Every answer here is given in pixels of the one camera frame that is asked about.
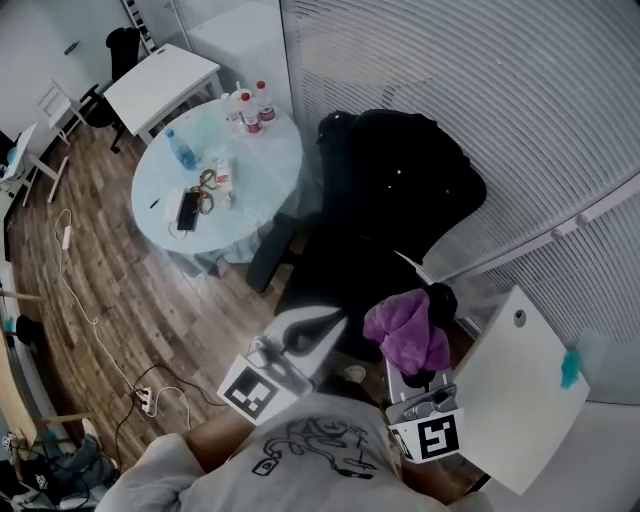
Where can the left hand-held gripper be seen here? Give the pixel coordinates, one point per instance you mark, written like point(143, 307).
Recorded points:
point(250, 392)

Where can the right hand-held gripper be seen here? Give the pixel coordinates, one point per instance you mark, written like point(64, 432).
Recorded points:
point(435, 435)

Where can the purple cloth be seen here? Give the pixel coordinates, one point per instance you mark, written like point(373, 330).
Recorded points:
point(405, 330)

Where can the person's right forearm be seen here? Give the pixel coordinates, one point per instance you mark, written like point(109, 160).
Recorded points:
point(435, 480)

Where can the person's left forearm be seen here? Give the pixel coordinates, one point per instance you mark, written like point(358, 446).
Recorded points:
point(215, 442)

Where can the teal cloth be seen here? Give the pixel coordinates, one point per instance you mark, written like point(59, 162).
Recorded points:
point(570, 367)

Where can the person's white shoe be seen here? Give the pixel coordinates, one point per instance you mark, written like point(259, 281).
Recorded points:
point(354, 372)

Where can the person's black trousers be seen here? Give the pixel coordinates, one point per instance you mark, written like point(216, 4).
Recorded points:
point(342, 387)

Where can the black office chair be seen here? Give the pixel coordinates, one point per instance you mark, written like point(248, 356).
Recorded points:
point(360, 280)

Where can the white square table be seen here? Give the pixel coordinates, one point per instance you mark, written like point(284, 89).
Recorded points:
point(515, 400)

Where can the round table with blue tablecloth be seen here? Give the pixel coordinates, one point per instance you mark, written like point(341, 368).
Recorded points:
point(250, 200)

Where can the person's grey printed shirt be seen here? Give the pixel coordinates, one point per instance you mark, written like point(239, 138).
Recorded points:
point(225, 480)

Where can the white power strip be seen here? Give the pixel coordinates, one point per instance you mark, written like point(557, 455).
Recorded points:
point(145, 398)

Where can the black smartphone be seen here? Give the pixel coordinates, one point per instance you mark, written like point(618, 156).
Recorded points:
point(188, 211)

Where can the small white bottle red label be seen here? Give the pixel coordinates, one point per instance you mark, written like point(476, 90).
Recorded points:
point(223, 175)

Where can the white power bank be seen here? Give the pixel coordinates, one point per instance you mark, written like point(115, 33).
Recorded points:
point(171, 205)

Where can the black jacket with white buttons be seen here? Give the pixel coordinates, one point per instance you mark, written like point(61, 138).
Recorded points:
point(400, 175)

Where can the blue label water bottle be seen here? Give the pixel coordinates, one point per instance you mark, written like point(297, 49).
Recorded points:
point(182, 150)

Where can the clear plastic bottle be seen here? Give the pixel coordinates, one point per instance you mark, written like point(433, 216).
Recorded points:
point(229, 107)

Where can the white power adapter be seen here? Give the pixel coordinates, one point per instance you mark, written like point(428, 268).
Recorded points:
point(66, 237)

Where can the black hat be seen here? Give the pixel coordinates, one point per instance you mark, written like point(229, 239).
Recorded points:
point(30, 330)

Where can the wooden table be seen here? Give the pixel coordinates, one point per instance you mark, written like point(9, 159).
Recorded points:
point(12, 375)

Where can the small white table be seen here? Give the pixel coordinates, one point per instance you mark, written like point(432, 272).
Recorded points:
point(155, 85)

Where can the black swivel chair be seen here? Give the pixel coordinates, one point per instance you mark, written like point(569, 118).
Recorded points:
point(120, 55)

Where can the white leg desk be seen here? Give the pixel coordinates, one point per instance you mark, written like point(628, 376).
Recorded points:
point(22, 145)

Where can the white chair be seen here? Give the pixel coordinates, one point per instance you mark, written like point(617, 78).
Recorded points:
point(52, 102)

